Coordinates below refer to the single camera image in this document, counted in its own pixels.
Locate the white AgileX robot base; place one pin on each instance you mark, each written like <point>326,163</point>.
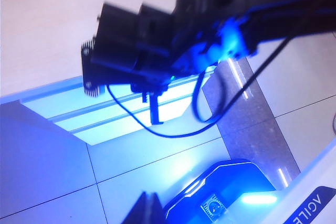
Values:
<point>302,195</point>

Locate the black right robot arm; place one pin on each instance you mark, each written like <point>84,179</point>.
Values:
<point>288,19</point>

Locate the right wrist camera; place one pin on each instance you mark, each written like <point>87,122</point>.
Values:
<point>88,66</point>

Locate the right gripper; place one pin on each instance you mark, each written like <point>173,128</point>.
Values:
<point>118,40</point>

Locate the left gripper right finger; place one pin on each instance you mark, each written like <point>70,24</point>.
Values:
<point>157,213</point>

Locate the white desk drawer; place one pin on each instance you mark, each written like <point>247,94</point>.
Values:
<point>78,119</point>

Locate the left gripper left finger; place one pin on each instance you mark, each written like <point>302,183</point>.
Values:
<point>143,211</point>

